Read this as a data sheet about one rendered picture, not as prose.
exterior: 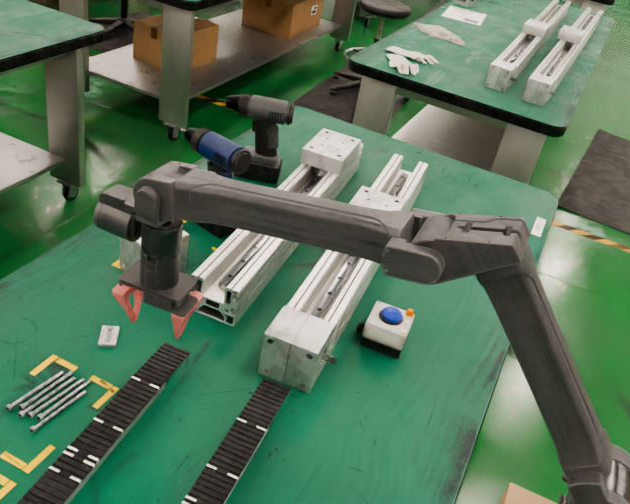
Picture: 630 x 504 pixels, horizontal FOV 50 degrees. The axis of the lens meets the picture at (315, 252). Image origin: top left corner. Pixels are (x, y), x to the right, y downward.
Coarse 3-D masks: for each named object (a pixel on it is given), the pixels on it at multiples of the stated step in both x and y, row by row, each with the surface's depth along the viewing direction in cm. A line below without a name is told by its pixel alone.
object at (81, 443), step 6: (78, 438) 98; (84, 438) 98; (72, 444) 97; (78, 444) 97; (84, 444) 97; (90, 444) 97; (96, 444) 97; (84, 450) 96; (90, 450) 96; (96, 450) 97; (102, 450) 97; (96, 456) 96; (102, 456) 96
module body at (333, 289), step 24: (384, 168) 178; (384, 192) 175; (408, 192) 169; (336, 264) 143; (360, 264) 138; (312, 288) 129; (336, 288) 135; (360, 288) 136; (312, 312) 127; (336, 312) 124; (336, 336) 127
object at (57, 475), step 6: (48, 468) 93; (54, 468) 93; (48, 474) 92; (54, 474) 92; (60, 474) 92; (66, 474) 92; (54, 480) 92; (60, 480) 92; (66, 480) 92; (72, 480) 92; (78, 480) 92; (66, 486) 91; (72, 486) 91
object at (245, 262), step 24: (360, 144) 188; (312, 168) 173; (312, 192) 160; (336, 192) 176; (240, 240) 138; (264, 240) 145; (216, 264) 130; (240, 264) 136; (264, 264) 134; (216, 288) 130; (240, 288) 125; (216, 312) 130; (240, 312) 129
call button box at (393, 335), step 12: (372, 312) 130; (360, 324) 133; (372, 324) 127; (384, 324) 127; (396, 324) 128; (408, 324) 129; (372, 336) 128; (384, 336) 127; (396, 336) 126; (372, 348) 130; (384, 348) 129; (396, 348) 128
